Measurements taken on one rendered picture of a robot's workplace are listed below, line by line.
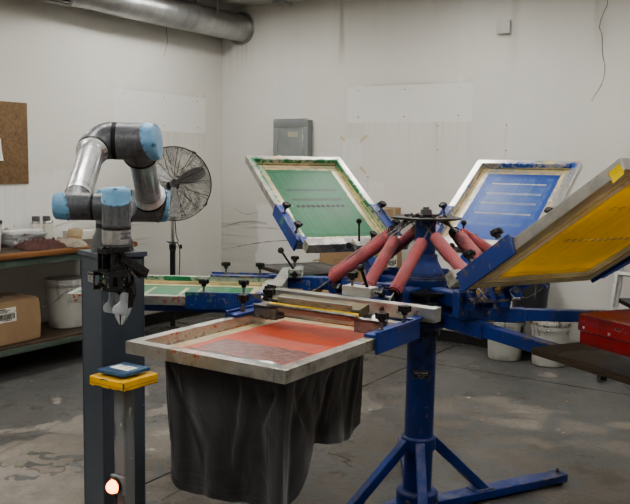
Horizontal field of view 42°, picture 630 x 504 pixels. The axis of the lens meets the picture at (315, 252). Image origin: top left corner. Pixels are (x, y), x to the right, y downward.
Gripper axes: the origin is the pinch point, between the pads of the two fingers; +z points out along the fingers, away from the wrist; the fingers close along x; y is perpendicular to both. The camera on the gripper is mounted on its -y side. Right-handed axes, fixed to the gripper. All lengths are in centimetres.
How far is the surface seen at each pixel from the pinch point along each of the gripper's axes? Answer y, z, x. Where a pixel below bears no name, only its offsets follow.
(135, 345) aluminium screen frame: -17.3, 12.0, -12.9
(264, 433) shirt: -27, 34, 27
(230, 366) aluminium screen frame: -17.3, 12.9, 22.9
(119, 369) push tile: 1.9, 13.3, 0.5
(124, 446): 1.7, 34.4, 1.9
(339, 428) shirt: -58, 39, 34
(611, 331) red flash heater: -80, 3, 108
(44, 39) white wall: -275, -133, -368
